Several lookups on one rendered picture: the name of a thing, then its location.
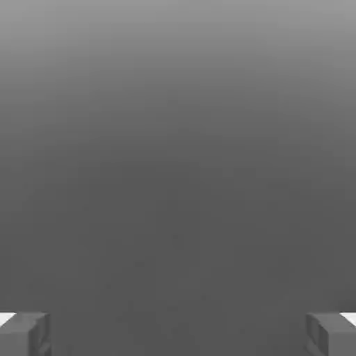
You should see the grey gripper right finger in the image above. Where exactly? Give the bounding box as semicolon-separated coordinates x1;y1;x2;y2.
305;311;356;356

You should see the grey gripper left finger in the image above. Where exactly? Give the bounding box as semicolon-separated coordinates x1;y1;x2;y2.
0;311;52;356

